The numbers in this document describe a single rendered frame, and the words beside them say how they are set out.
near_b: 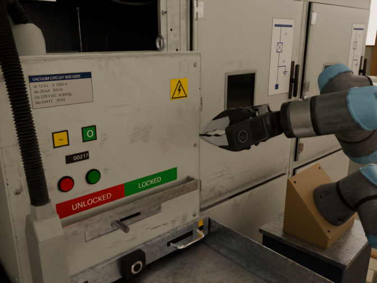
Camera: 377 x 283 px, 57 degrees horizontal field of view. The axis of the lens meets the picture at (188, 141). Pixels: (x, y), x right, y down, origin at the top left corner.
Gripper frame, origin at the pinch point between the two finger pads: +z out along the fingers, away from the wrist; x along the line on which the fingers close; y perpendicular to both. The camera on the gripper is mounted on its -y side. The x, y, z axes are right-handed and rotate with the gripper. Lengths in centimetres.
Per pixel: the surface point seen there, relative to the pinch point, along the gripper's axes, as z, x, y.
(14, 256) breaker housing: 27.9, -13.2, -33.4
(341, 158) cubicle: 6, -50, 148
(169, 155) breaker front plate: 13.3, -4.5, 2.9
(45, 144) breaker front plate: 18.2, 6.8, -26.0
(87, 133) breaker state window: 15.9, 6.6, -17.7
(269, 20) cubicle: 5, 29, 71
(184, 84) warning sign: 7.1, 11.9, 8.3
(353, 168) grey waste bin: 22, -89, 252
